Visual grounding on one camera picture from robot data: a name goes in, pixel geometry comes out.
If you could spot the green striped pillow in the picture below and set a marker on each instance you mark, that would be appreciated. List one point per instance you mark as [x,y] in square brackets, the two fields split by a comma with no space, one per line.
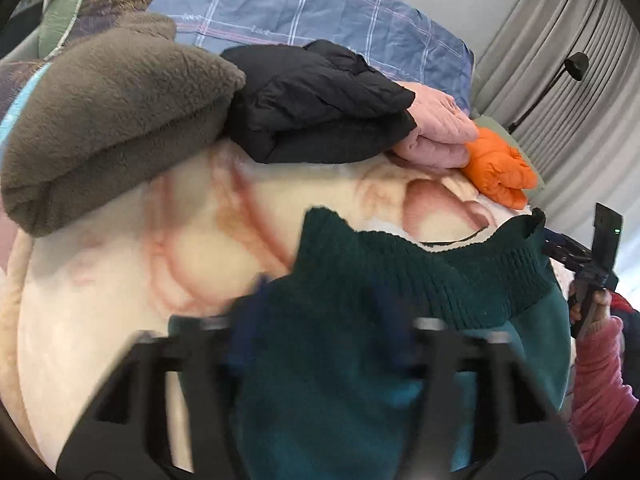
[57,17]

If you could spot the dark green fleece sweatshirt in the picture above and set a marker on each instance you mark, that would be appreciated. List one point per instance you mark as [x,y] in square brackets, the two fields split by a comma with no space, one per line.
[374,358]

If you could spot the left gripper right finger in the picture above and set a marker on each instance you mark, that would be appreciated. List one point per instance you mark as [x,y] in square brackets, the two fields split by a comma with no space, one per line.
[480,413]

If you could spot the pink cream plush blanket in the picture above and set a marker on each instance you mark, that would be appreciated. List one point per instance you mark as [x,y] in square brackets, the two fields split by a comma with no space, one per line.
[188,242]

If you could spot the brown fleece garment folded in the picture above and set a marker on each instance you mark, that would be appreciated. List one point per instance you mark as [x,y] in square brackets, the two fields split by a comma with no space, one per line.
[107,114]

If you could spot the blue plaid duvet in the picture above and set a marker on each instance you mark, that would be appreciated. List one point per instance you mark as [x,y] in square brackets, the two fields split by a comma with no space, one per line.
[401,42]

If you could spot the pink quilted jacket folded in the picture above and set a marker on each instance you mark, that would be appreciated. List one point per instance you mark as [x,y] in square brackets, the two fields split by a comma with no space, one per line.
[441,133]

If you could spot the black jacket folded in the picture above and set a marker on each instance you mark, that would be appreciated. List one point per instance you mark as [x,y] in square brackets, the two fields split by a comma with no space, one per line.
[321,103]

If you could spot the right forearm pink sleeve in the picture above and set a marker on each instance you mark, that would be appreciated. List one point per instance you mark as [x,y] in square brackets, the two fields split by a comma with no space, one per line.
[602,403]

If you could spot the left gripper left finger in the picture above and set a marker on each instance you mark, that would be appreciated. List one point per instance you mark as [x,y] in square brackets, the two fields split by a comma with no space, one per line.
[123,432]

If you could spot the dark floral bedspread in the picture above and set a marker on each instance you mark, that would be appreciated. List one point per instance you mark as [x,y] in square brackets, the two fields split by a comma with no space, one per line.
[85,5]

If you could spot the person right hand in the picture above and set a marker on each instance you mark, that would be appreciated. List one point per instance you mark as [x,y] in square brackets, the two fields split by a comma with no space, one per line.
[599,312]

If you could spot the orange puffer jacket folded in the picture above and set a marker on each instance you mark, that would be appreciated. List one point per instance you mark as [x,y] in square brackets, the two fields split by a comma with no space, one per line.
[498,170]

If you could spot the grey pleated curtain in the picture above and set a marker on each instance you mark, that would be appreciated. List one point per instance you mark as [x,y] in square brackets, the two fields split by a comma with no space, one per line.
[565,73]

